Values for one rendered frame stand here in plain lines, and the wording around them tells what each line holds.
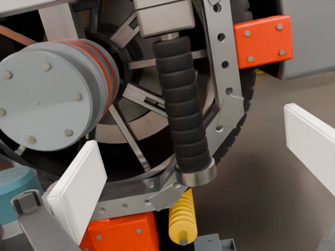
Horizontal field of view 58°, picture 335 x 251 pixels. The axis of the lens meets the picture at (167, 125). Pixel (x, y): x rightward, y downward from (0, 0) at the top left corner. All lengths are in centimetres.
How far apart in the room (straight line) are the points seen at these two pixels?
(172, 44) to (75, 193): 17
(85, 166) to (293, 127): 12
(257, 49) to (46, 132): 34
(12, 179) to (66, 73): 20
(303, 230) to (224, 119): 98
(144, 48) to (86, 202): 61
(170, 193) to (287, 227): 94
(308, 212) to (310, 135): 137
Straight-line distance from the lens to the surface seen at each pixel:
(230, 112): 53
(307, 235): 142
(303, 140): 19
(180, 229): 64
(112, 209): 61
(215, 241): 106
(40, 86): 39
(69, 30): 53
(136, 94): 62
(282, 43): 53
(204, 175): 31
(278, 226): 146
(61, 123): 40
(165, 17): 28
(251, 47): 52
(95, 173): 20
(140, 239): 63
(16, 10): 35
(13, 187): 50
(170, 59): 28
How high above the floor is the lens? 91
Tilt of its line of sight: 18 degrees down
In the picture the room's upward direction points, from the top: 12 degrees counter-clockwise
